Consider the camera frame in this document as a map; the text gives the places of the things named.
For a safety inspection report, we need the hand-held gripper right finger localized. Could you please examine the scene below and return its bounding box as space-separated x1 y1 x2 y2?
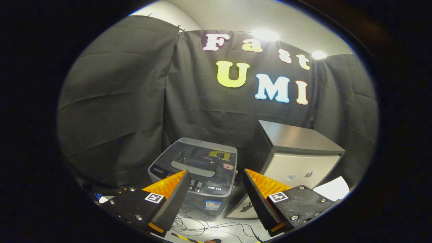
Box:
243 168 340 237

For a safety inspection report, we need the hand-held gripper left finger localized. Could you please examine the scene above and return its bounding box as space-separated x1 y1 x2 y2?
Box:
101 169 192 238

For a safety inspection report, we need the grey washing machine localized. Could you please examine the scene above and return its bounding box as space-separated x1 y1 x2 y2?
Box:
148 137 238 221

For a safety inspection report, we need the dark washing machine lid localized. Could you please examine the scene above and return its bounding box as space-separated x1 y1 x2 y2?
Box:
159 139 237 186

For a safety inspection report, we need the beige cabinet with black top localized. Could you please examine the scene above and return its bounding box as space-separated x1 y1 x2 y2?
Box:
224 120 345 220

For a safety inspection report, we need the white flat board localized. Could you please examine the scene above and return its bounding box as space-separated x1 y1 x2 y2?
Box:
312 175 350 202

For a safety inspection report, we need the tangle of thin floor cables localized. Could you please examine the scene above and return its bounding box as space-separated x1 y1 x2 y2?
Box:
169 202 264 243

